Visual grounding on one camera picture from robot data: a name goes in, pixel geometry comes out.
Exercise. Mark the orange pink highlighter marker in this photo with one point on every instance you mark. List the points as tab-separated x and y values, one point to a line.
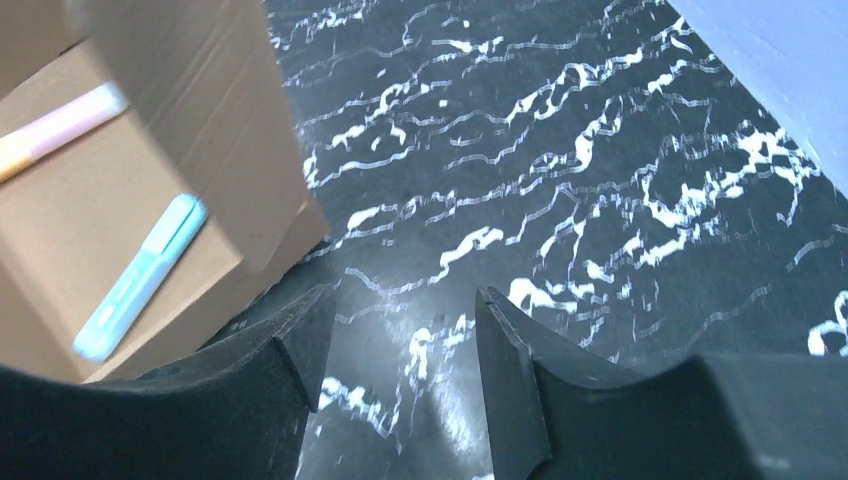
24	147

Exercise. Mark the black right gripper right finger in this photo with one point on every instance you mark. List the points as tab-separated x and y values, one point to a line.
557	411

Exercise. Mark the brown cardboard box sheet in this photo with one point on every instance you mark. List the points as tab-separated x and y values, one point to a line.
208	116

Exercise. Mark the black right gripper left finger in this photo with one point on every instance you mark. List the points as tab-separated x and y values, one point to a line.
236	409

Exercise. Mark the blue highlighter marker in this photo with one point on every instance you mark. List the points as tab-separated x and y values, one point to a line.
166	242

